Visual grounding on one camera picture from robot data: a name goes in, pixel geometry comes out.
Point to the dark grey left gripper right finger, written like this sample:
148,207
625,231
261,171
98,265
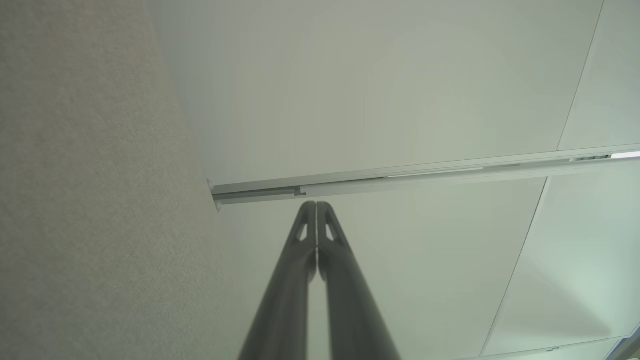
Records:
350,310

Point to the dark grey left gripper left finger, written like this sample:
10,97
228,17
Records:
285,300

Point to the grey fabric sofa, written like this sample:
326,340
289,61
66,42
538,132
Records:
90,200

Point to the grey metal partition post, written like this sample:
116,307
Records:
350,182

